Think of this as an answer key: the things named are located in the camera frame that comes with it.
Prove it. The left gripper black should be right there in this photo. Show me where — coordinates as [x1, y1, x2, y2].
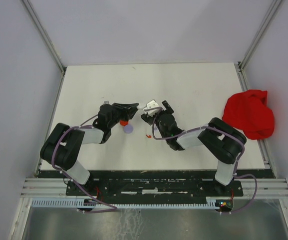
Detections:
[108, 102, 140, 129]

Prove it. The orange charging case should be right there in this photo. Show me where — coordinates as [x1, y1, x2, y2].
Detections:
[119, 120, 128, 126]

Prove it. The white charging case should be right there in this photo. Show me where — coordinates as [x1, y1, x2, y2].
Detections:
[137, 105, 145, 110]

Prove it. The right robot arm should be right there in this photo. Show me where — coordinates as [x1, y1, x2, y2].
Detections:
[141, 100, 247, 196]

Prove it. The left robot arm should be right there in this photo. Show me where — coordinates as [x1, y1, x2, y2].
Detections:
[40, 101, 139, 195]

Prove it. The purple charging case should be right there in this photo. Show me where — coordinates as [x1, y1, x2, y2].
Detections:
[123, 124, 134, 134]

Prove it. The red cloth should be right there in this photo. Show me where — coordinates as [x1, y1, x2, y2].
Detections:
[222, 89, 275, 140]

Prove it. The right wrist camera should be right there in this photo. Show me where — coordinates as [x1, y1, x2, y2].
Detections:
[143, 99, 162, 117]

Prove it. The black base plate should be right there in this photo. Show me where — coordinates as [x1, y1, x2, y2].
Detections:
[66, 170, 244, 204]

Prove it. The white cable duct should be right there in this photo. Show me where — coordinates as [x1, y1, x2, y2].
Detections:
[31, 197, 219, 210]

